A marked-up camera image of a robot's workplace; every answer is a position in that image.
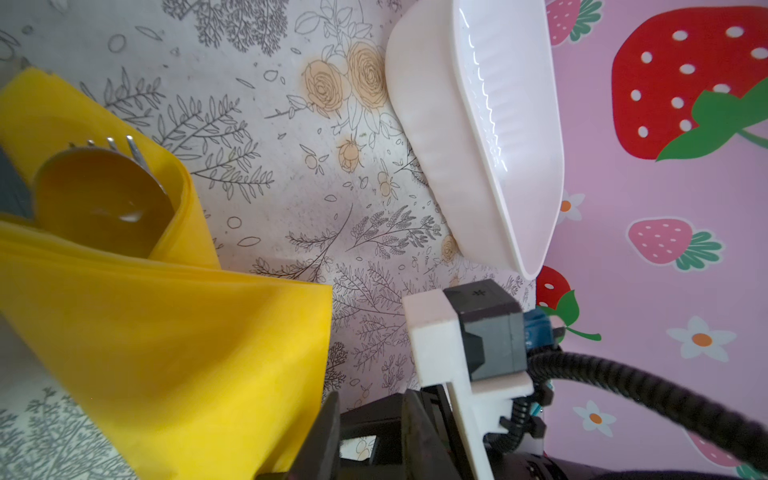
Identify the yellow paper napkin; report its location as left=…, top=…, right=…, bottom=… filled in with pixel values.
left=0, top=65, right=334, bottom=480

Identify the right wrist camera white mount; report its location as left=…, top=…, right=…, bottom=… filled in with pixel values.
left=402, top=279, right=555, bottom=479

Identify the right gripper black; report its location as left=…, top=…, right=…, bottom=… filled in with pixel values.
left=257, top=383, right=517, bottom=480

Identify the silver fork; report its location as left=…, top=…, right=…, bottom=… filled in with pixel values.
left=68, top=135, right=165, bottom=193

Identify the white plastic tray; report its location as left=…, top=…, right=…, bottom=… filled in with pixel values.
left=385, top=0, right=565, bottom=280

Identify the silver spoon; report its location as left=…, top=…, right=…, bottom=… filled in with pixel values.
left=33, top=147, right=175, bottom=258

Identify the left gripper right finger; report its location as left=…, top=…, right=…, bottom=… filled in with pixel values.
left=401, top=391, right=460, bottom=480

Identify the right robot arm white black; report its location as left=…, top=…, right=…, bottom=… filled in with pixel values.
left=276, top=349, right=767, bottom=479

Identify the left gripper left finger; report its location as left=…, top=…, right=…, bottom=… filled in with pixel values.
left=287, top=392, right=341, bottom=480

